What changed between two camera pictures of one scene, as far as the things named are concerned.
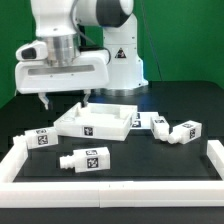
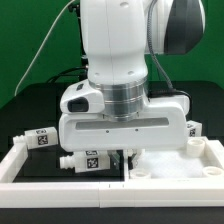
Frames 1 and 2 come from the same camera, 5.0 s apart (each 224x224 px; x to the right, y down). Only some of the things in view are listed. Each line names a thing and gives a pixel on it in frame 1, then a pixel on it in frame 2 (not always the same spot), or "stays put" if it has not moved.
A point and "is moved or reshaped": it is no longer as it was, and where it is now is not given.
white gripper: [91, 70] → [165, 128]
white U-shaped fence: [109, 194] stays put
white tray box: [100, 121] is moved or reshaped
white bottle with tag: [87, 159] stays put
